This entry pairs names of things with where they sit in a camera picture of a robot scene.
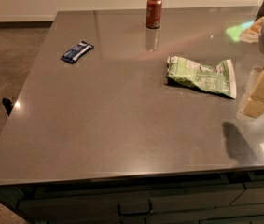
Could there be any dark cabinet drawer front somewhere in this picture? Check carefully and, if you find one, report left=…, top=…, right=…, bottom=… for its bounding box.
left=19, top=184, right=244, bottom=223

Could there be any green jalapeno chip bag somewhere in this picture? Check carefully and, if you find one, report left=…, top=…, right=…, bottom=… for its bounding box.
left=166, top=56, right=237, bottom=99

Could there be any blue snack bar wrapper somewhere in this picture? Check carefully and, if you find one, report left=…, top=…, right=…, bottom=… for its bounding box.
left=61, top=41, right=94, bottom=64

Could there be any red soda can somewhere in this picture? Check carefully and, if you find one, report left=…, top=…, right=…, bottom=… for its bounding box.
left=146, top=0, right=162, bottom=29

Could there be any black drawer handle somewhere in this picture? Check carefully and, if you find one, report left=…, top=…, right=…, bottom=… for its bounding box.
left=117, top=200, right=152, bottom=217

